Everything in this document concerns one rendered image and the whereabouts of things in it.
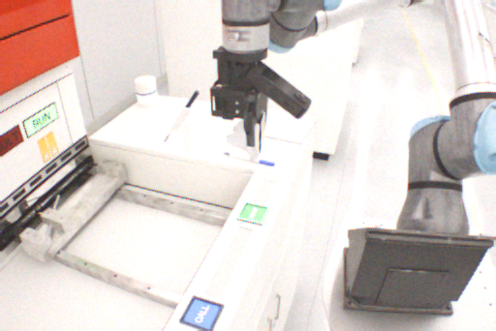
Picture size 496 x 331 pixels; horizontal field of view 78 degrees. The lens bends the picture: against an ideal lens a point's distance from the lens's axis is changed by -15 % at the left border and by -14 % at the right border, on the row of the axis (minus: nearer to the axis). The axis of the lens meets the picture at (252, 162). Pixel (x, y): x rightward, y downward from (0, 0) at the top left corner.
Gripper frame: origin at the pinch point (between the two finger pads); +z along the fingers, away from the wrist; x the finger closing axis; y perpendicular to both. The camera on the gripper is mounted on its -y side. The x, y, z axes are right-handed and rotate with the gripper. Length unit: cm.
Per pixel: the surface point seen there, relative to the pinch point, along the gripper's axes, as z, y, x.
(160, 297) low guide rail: 26.1, 14.6, 19.0
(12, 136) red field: 0, 58, 10
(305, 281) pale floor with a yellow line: 111, -7, -62
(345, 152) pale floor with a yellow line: 111, -12, -194
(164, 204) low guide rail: 26.1, 28.6, -8.0
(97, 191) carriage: 23, 47, -3
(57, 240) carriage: 23, 45, 17
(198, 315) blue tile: 14.3, 1.2, 26.5
